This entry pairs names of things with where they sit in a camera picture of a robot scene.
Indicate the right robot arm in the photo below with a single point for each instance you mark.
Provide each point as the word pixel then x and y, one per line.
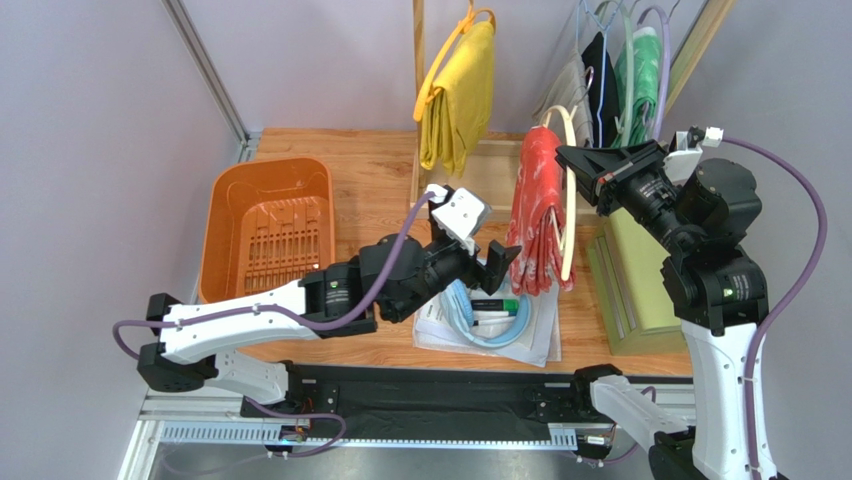
pixel 719 294

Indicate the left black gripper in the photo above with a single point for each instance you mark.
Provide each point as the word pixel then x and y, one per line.
pixel 497 266

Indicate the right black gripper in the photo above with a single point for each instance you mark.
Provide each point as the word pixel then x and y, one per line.
pixel 613 181

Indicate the blue headphones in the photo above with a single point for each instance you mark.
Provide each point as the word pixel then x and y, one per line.
pixel 455 303

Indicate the white pen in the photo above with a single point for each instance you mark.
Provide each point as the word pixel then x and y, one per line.
pixel 493 321

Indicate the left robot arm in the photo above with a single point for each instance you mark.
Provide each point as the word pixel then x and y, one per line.
pixel 198 345

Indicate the wooden clothes rack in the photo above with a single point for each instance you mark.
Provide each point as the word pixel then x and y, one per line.
pixel 493 167

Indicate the orange plastic basket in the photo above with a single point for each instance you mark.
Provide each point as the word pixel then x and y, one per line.
pixel 269 222

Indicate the aluminium frame post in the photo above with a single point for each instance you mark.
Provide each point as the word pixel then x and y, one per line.
pixel 184 24

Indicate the black trousers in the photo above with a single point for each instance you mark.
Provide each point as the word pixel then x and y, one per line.
pixel 612 106

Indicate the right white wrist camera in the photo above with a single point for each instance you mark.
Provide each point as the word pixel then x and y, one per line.
pixel 686 150

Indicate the cream plastic hanger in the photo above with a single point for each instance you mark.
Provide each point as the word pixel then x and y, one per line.
pixel 565 223

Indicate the green black marker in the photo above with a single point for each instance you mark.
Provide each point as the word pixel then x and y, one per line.
pixel 508 306

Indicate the red patterned trousers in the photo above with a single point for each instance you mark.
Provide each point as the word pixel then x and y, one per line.
pixel 538 217

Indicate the green trousers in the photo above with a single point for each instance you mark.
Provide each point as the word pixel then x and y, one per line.
pixel 647 49

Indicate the olive green box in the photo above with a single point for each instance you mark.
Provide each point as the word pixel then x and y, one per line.
pixel 637 313

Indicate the light green hanger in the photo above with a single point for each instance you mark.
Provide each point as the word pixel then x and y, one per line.
pixel 625 122

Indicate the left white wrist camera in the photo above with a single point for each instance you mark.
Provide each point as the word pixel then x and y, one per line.
pixel 460 213

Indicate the orange plastic hanger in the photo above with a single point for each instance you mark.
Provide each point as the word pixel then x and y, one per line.
pixel 424 78

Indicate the grey trousers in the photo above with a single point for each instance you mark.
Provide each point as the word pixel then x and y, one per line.
pixel 569 90

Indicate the blue wire hanger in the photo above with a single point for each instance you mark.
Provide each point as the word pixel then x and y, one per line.
pixel 596 84

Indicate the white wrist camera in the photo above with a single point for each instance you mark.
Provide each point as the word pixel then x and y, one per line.
pixel 686 150
pixel 460 213

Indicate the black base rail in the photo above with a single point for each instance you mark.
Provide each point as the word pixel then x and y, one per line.
pixel 443 405

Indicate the purple plastic hanger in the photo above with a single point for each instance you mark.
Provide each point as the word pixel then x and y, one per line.
pixel 664 67

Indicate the yellow trousers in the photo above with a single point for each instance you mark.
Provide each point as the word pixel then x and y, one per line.
pixel 457 105

